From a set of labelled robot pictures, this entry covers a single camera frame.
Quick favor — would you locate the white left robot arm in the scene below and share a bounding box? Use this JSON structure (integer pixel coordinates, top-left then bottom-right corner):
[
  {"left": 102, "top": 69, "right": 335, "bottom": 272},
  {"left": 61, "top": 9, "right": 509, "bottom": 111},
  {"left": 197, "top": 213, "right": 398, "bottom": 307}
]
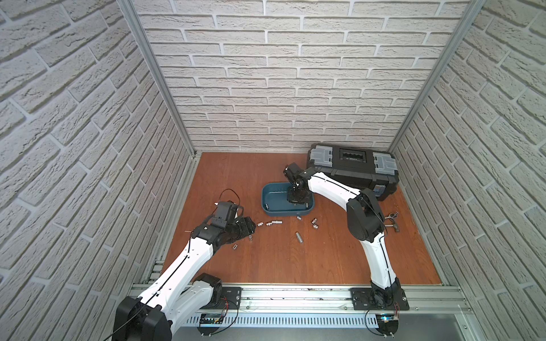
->
[{"left": 105, "top": 217, "right": 256, "bottom": 340}]

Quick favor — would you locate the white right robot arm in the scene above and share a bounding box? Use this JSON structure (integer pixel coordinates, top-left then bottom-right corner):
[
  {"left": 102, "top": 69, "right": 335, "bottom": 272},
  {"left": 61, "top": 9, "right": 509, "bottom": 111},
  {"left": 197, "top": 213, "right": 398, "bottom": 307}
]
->
[{"left": 284, "top": 163, "right": 400, "bottom": 295}]

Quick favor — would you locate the teal plastic storage box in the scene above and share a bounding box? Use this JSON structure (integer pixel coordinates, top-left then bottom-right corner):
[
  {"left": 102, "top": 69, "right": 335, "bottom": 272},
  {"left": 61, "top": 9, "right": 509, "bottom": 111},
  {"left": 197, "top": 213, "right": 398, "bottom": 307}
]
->
[{"left": 262, "top": 182, "right": 314, "bottom": 217}]

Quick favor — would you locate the black grey toolbox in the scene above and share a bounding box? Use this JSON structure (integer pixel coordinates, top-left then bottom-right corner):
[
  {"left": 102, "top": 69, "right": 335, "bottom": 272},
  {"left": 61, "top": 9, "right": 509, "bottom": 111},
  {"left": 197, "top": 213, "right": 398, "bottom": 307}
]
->
[{"left": 307, "top": 144, "right": 399, "bottom": 201}]

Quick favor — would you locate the left controller board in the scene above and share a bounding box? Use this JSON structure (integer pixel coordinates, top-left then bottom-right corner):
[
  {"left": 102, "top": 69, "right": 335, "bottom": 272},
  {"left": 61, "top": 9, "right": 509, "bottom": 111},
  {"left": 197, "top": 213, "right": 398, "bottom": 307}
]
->
[{"left": 197, "top": 313, "right": 225, "bottom": 336}]

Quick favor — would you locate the controller board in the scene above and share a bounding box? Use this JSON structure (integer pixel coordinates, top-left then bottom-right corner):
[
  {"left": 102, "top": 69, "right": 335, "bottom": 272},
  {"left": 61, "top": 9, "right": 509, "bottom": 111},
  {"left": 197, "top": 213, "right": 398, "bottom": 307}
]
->
[
  {"left": 197, "top": 313, "right": 225, "bottom": 336},
  {"left": 375, "top": 315, "right": 399, "bottom": 338}
]

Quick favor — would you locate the ratchet wrench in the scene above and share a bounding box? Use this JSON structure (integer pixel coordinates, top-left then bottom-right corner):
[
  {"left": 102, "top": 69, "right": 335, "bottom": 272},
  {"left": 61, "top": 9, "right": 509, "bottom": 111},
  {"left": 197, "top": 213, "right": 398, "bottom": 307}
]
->
[{"left": 384, "top": 212, "right": 400, "bottom": 233}]

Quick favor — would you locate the right controller board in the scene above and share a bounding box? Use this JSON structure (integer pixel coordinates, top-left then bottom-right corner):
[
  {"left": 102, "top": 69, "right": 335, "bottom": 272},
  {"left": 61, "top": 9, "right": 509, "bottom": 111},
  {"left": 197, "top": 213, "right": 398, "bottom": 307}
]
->
[{"left": 375, "top": 315, "right": 399, "bottom": 338}]

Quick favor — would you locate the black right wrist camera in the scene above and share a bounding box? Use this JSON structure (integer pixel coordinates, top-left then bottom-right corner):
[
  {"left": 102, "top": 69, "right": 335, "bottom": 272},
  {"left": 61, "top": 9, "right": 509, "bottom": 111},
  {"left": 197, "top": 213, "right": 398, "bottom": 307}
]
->
[{"left": 283, "top": 163, "right": 302, "bottom": 185}]

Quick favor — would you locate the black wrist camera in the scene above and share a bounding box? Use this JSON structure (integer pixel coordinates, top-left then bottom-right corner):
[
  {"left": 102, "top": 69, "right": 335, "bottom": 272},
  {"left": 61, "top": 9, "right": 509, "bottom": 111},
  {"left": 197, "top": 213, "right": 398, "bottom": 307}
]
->
[
  {"left": 283, "top": 163, "right": 302, "bottom": 185},
  {"left": 210, "top": 201, "right": 240, "bottom": 229}
]

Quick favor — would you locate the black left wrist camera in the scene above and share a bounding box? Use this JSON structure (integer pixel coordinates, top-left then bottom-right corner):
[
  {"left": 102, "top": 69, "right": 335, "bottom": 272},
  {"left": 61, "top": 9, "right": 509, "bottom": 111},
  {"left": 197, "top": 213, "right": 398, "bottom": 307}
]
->
[{"left": 210, "top": 201, "right": 240, "bottom": 229}]

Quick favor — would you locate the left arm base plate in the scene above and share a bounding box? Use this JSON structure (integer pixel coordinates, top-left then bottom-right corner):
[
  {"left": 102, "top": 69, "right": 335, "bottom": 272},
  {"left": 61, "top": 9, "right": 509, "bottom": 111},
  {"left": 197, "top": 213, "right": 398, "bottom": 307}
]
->
[{"left": 201, "top": 286, "right": 243, "bottom": 310}]

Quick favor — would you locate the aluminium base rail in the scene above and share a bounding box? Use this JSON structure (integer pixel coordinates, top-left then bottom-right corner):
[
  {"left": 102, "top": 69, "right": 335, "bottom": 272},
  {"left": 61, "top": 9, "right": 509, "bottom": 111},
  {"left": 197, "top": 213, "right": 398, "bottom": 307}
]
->
[{"left": 181, "top": 284, "right": 476, "bottom": 332}]

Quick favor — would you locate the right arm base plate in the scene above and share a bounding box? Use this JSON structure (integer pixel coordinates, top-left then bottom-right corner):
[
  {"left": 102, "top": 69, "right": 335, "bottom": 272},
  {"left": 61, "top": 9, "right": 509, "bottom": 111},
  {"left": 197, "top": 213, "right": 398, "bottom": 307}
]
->
[{"left": 349, "top": 287, "right": 410, "bottom": 312}]

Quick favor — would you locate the aluminium frame post right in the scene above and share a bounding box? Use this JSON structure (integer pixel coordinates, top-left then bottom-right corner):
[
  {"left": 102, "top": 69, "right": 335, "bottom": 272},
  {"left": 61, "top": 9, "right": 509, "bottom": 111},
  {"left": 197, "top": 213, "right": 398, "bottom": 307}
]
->
[{"left": 388, "top": 0, "right": 486, "bottom": 153}]

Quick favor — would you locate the aluminium frame post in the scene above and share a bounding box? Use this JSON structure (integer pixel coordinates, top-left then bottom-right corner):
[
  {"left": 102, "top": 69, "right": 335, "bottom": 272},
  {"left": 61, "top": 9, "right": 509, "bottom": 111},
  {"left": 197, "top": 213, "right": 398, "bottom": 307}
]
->
[
  {"left": 388, "top": 0, "right": 486, "bottom": 153},
  {"left": 118, "top": 0, "right": 197, "bottom": 158}
]

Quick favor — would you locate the aluminium frame post left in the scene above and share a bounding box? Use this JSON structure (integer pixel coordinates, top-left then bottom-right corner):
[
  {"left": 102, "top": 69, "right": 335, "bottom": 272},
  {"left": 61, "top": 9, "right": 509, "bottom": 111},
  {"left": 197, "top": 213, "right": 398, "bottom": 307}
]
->
[{"left": 118, "top": 0, "right": 197, "bottom": 158}]

